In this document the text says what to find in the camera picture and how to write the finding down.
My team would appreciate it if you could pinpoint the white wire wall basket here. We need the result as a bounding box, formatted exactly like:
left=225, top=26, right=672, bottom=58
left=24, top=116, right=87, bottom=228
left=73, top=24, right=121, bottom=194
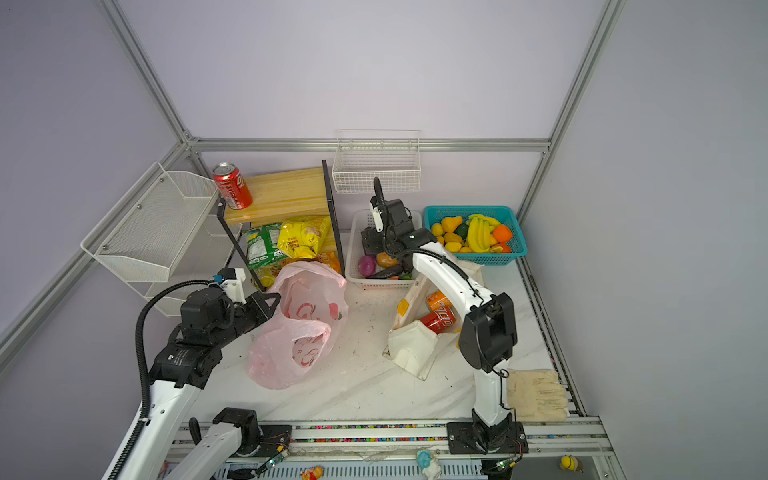
left=332, top=129, right=422, bottom=194

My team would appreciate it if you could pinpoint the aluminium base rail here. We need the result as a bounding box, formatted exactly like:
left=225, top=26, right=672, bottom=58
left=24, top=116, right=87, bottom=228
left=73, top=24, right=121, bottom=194
left=173, top=408, right=623, bottom=479

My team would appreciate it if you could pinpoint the white mesh wall rack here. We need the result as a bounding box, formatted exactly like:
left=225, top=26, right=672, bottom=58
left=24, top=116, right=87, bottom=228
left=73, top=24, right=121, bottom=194
left=81, top=163, right=234, bottom=300

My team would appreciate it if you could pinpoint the red cola can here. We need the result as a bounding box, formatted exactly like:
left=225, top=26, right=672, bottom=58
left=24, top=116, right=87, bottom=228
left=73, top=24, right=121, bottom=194
left=213, top=163, right=253, bottom=210
left=420, top=306, right=456, bottom=334

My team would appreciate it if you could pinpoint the orange soda can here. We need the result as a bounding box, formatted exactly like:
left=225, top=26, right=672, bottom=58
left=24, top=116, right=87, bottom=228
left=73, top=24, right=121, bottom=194
left=426, top=291, right=452, bottom=311

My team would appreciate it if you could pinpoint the yellow minion toy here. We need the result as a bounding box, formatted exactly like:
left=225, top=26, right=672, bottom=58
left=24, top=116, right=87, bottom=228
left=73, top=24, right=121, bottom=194
left=559, top=455, right=584, bottom=473

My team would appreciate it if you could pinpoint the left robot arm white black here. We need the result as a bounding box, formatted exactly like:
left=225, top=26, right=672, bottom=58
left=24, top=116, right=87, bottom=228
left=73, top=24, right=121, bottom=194
left=104, top=268, right=281, bottom=479

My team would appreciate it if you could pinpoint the yellow chips bag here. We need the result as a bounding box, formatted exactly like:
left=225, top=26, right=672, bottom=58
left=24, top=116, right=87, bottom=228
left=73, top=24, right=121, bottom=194
left=277, top=215, right=331, bottom=260

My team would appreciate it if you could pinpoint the orange bear toy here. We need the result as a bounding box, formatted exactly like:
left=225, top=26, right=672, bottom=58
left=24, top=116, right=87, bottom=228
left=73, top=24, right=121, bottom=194
left=300, top=466, right=325, bottom=480

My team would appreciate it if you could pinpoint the yellow pear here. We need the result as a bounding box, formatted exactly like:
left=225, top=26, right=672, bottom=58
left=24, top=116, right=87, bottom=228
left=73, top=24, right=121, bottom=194
left=440, top=216, right=464, bottom=234

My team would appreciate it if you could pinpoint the wooden two-tier shelf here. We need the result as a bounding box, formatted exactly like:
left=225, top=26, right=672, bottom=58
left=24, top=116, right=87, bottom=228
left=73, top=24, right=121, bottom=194
left=216, top=163, right=345, bottom=274

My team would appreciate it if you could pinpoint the banana bunch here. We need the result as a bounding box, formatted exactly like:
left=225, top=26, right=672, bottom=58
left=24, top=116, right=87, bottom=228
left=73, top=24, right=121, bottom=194
left=467, top=214, right=500, bottom=253

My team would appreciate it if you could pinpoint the green snack bag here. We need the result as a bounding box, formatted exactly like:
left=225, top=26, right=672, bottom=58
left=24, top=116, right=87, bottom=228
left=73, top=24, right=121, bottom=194
left=245, top=223, right=286, bottom=270

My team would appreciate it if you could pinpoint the white plastic vegetable basket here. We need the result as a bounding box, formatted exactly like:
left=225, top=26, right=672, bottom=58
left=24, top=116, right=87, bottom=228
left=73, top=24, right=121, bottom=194
left=344, top=209, right=414, bottom=290

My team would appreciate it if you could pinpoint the brown potato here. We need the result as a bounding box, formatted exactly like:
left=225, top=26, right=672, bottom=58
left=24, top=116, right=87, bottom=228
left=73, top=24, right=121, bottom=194
left=376, top=252, right=399, bottom=269

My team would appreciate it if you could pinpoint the blue white toy figure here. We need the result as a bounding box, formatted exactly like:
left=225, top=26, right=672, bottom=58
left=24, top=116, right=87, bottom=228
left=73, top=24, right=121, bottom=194
left=416, top=449, right=442, bottom=480

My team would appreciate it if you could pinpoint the teal plastic fruit basket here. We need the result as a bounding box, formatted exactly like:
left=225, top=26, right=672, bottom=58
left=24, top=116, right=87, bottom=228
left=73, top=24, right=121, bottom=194
left=424, top=205, right=528, bottom=266

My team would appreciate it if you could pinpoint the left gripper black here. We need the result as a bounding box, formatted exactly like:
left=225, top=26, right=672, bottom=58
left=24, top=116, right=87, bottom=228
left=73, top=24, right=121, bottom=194
left=211, top=291, right=280, bottom=350

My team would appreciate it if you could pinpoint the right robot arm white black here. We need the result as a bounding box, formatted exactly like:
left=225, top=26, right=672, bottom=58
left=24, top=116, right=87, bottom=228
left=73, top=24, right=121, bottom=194
left=370, top=178, right=529, bottom=456

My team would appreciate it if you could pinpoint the pink plastic grocery bag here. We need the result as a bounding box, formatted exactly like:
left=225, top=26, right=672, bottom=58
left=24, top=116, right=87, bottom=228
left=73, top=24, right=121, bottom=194
left=247, top=261, right=349, bottom=390

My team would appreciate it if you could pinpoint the orange fruit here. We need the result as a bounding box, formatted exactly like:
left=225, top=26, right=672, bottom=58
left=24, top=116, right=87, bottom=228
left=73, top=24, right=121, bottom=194
left=492, top=224, right=514, bottom=244

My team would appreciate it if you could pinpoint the white canvas tote bag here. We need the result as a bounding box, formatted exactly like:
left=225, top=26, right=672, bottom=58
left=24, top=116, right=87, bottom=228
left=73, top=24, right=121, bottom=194
left=382, top=274, right=462, bottom=381

